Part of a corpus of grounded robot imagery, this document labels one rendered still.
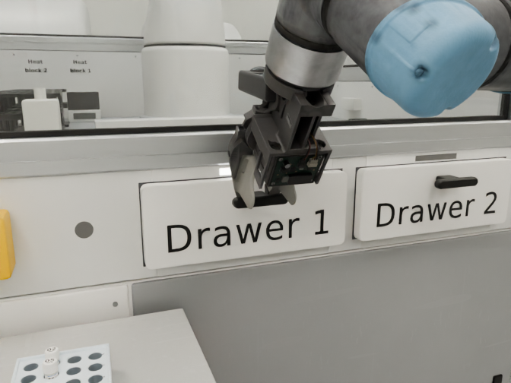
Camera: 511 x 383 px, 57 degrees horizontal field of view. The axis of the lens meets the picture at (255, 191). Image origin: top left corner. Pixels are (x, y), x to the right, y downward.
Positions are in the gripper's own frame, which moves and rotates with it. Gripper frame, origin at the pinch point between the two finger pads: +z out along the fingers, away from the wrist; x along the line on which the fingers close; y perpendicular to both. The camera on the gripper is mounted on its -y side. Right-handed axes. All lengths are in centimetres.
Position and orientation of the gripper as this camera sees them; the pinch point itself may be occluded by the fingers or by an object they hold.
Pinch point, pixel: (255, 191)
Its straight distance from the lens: 61.8
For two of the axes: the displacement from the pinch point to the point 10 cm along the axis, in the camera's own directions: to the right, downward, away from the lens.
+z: -2.0, 6.7, 7.1
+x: 9.4, -0.8, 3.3
